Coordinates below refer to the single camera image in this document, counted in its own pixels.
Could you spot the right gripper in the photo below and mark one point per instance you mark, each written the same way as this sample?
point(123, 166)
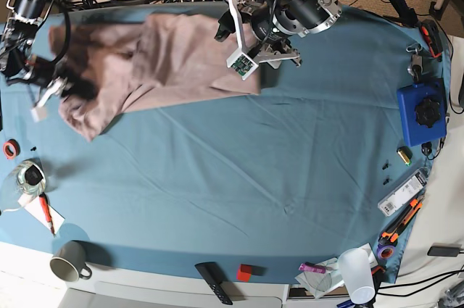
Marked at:
point(53, 80)

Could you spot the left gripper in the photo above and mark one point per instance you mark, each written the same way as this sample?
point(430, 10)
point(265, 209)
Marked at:
point(259, 37)

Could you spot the pink t-shirt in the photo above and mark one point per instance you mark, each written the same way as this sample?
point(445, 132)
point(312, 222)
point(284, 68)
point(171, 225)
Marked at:
point(166, 60)

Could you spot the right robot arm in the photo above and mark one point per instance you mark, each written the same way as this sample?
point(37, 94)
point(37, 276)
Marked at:
point(20, 65)

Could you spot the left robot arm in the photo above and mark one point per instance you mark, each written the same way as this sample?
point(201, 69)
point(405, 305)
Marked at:
point(304, 17)

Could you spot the red tape roll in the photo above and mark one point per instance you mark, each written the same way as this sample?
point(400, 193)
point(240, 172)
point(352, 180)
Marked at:
point(11, 149)

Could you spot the clear tape roll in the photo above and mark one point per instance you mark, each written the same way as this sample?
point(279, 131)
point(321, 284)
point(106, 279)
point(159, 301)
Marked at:
point(28, 178)

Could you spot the red pen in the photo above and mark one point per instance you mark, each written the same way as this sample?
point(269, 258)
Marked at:
point(46, 211)

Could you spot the white paper note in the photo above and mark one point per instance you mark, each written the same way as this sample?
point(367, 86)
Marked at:
point(41, 209)

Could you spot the grey ceramic mug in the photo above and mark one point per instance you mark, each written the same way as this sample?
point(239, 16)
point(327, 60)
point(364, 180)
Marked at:
point(69, 263)

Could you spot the blue table cloth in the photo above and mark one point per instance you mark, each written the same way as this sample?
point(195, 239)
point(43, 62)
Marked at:
point(294, 174)

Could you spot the blue black clamp tool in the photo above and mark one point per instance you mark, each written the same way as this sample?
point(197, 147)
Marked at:
point(406, 15)

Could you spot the silver carabiner keys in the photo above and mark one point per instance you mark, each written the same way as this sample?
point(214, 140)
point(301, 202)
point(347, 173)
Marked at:
point(415, 68)

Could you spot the orange black hand tool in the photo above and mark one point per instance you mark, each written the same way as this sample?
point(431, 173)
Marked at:
point(430, 32)

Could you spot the blue plastic box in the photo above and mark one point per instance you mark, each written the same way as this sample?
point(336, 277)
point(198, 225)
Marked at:
point(410, 96)

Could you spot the yellow green battery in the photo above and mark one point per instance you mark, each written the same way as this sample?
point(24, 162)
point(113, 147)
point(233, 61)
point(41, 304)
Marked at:
point(405, 154)

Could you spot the black knob gear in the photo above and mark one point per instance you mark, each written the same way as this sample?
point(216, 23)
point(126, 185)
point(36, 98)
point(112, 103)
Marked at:
point(427, 112)

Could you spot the black remote control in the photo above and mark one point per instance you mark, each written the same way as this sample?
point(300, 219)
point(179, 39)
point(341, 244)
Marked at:
point(207, 272)

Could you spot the clear plastic bit case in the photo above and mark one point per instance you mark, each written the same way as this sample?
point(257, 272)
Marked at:
point(402, 194)

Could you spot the red cube block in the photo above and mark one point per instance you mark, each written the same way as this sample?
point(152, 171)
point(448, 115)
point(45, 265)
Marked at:
point(244, 273)

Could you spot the purple marker pen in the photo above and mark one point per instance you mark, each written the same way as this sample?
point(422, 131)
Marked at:
point(312, 268)

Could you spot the orange black utility knife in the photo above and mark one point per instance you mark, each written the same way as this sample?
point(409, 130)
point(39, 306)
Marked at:
point(394, 229)

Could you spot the frosted plastic cup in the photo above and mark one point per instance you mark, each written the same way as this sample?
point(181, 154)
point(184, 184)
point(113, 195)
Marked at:
point(354, 267)

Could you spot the purple tape roll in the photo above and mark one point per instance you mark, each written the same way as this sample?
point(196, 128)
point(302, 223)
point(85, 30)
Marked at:
point(385, 251)

